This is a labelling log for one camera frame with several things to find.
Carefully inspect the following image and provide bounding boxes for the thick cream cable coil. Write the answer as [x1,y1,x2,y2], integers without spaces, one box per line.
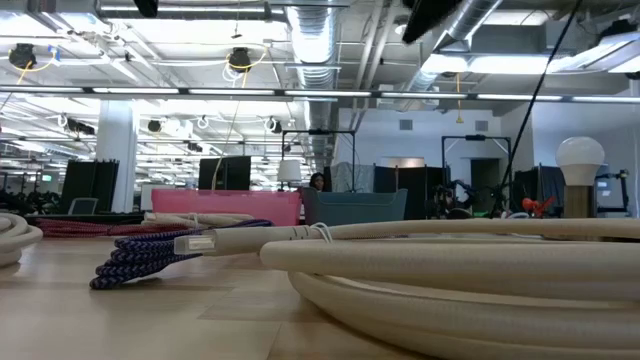
[173,218,640,360]
[0,212,44,269]

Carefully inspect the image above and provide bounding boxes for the blue braided cable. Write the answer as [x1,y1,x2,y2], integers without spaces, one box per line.
[89,218,274,290]

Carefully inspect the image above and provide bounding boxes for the red braided cable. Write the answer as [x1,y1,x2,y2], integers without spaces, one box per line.
[34,218,191,239]

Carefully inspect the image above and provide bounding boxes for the teal plastic bin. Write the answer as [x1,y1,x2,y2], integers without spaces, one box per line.
[301,187,409,227]

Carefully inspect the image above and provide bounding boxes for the wooden lamp with globe bulb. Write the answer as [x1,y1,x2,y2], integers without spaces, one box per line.
[553,135,607,220]

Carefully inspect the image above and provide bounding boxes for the white lampshade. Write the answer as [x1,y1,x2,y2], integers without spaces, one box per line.
[277,159,303,184]

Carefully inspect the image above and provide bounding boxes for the long ceiling light strip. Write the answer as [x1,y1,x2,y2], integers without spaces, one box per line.
[0,85,640,104]

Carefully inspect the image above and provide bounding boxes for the red object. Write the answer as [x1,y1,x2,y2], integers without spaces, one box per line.
[521,195,557,219]

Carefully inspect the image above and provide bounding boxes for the black monitor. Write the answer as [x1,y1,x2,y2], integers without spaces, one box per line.
[198,155,252,191]

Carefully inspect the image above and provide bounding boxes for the pink plastic bin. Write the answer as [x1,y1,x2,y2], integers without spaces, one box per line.
[151,188,303,227]

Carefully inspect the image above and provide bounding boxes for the white column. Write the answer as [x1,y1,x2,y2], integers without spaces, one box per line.
[96,98,140,214]

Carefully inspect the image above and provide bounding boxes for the black partition panel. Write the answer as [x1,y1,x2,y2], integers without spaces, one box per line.
[59,158,120,215]

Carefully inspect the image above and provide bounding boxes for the slanted silver duct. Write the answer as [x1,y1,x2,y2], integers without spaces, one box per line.
[405,0,504,94]

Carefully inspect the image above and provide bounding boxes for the yellow hanging cord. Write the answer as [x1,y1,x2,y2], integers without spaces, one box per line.
[453,72,464,125]

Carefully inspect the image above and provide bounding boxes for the silver ventilation duct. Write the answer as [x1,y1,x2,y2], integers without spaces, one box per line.
[284,4,342,166]

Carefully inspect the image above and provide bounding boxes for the black background frame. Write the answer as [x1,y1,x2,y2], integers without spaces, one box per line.
[441,133,513,221]

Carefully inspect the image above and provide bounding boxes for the black ceiling cable reel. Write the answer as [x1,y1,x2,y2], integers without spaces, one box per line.
[228,46,253,72]
[8,42,38,70]

